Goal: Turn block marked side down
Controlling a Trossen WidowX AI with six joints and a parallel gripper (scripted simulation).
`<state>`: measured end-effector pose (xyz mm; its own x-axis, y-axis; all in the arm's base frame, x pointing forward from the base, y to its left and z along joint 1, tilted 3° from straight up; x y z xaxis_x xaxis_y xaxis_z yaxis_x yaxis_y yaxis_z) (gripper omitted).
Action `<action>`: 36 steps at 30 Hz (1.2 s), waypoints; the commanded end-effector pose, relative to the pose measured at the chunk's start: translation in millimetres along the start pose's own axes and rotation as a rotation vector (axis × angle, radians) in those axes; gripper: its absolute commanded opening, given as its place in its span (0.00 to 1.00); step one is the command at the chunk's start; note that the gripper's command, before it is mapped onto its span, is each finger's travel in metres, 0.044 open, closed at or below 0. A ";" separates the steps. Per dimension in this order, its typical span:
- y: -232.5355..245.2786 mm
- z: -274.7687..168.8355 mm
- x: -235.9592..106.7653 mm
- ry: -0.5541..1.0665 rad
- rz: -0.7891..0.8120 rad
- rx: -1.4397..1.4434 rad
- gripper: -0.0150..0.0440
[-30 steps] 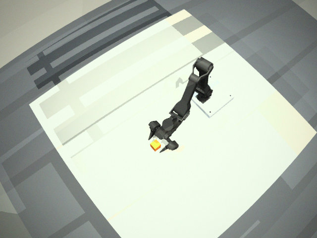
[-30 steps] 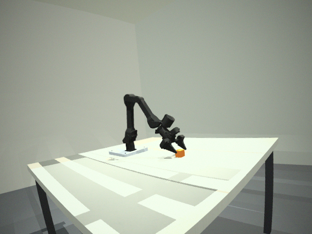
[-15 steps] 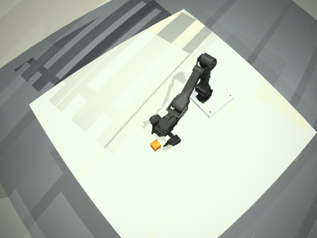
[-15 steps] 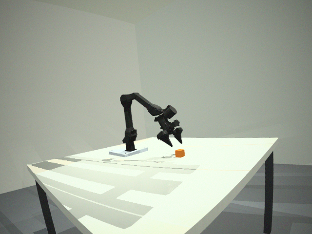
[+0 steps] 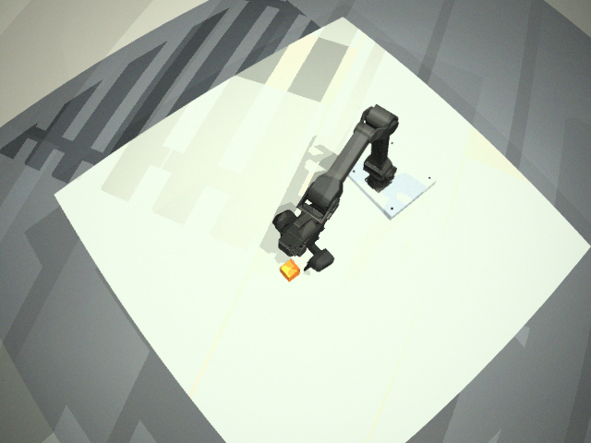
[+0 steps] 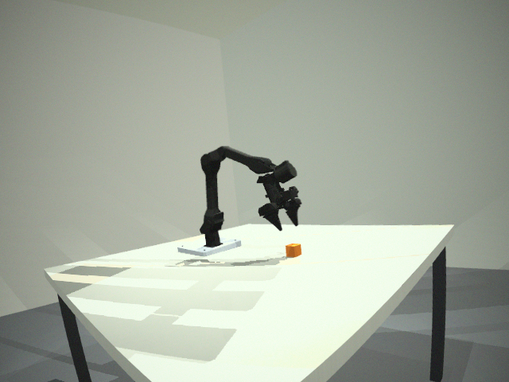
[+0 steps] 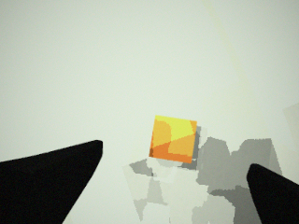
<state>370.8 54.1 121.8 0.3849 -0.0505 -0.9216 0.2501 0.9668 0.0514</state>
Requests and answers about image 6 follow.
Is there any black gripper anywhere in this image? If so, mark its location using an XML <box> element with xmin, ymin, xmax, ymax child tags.
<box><xmin>258</xmin><ymin>186</ymin><xmax>302</xmax><ymax>232</ymax></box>

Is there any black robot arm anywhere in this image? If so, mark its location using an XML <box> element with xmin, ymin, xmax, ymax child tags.
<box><xmin>200</xmin><ymin>146</ymin><xmax>299</xmax><ymax>248</ymax></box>

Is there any orange block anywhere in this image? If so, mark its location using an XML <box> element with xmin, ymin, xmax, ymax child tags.
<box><xmin>285</xmin><ymin>244</ymin><xmax>302</xmax><ymax>257</ymax></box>

